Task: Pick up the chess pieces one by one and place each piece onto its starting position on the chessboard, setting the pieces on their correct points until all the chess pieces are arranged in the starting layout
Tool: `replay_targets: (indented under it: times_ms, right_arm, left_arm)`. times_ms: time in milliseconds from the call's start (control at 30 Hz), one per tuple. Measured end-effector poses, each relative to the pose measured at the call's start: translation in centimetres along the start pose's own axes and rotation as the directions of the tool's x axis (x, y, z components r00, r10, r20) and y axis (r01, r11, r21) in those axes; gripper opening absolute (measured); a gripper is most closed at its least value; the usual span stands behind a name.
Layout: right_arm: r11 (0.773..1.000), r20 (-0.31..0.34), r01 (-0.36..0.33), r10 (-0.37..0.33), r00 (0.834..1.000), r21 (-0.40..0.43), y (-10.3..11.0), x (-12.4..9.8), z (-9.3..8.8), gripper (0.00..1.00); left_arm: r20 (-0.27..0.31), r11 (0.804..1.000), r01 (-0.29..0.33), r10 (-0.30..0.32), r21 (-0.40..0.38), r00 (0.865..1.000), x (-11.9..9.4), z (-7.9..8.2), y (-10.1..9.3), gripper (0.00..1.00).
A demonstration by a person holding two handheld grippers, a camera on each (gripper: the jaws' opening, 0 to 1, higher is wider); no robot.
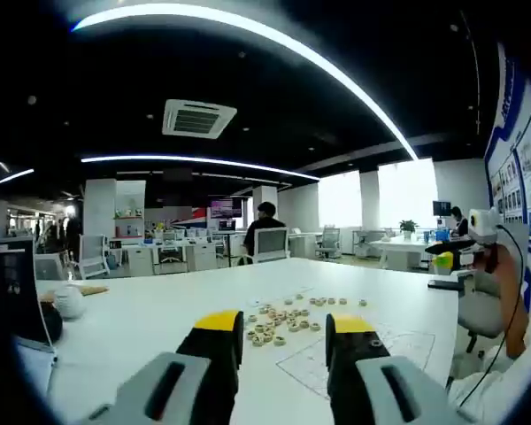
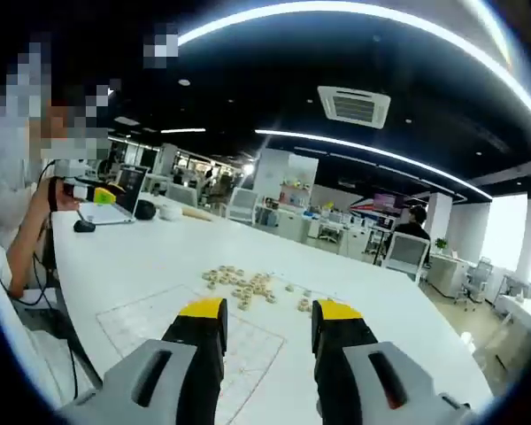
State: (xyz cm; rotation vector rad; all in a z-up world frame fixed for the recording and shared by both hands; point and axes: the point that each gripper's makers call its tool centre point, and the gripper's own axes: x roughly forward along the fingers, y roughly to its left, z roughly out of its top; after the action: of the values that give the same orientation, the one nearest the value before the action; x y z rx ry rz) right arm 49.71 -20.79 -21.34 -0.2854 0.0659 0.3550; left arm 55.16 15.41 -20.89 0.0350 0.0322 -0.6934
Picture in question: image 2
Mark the group of wooden chess pieces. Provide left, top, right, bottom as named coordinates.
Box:
left=202, top=264, right=313, bottom=313

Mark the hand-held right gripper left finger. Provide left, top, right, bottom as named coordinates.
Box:
left=57, top=297, right=229, bottom=425

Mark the striped wall banner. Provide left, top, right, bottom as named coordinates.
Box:
left=349, top=192, right=408, bottom=218

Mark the display shelf with colourful items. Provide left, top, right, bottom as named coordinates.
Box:
left=278, top=176, right=313, bottom=205

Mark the curved ceiling light strip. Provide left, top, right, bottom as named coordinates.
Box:
left=255, top=128, right=492, bottom=200

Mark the person's left hand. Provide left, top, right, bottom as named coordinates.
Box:
left=47, top=176, right=81, bottom=213

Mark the black cable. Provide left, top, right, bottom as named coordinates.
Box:
left=48, top=274, right=80, bottom=402
left=8, top=159, right=61, bottom=307

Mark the wooden board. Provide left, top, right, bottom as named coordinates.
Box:
left=181, top=206, right=213, bottom=222

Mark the mesh office chair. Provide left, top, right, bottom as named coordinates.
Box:
left=455, top=256, right=492, bottom=305

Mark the black round pouch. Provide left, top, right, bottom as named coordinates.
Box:
left=135, top=199, right=157, bottom=220

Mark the open laptop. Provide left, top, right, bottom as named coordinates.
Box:
left=78, top=164, right=150, bottom=226

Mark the ceiling air conditioner vent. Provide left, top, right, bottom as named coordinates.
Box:
left=317, top=85, right=391, bottom=129

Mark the clear red-lined chessboard sheet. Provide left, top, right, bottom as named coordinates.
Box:
left=96, top=282, right=287, bottom=413

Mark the long ceiling light strip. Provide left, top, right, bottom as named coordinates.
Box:
left=176, top=0, right=531, bottom=154

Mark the white office chair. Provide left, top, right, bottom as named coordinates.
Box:
left=227, top=187, right=258, bottom=222
left=382, top=232, right=431, bottom=282

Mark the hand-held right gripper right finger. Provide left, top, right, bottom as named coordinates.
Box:
left=311, top=298, right=474, bottom=425

